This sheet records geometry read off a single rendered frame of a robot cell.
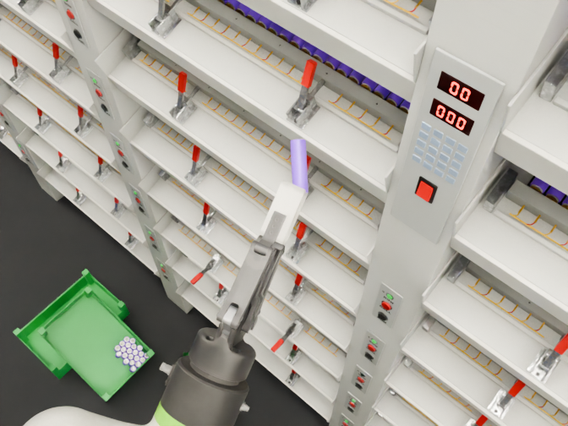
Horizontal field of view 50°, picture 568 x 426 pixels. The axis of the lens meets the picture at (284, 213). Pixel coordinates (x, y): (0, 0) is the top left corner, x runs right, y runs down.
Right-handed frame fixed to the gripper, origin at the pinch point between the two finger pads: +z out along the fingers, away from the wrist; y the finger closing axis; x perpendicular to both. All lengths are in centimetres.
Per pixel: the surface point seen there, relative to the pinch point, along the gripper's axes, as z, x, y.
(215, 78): 13.4, -18.8, 12.2
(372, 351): -18, 18, 45
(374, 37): 20.4, 2.8, -8.8
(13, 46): 9, -85, 60
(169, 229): -18, -40, 85
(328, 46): 18.7, -1.9, -5.8
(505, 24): 21.4, 13.8, -21.2
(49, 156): -16, -97, 114
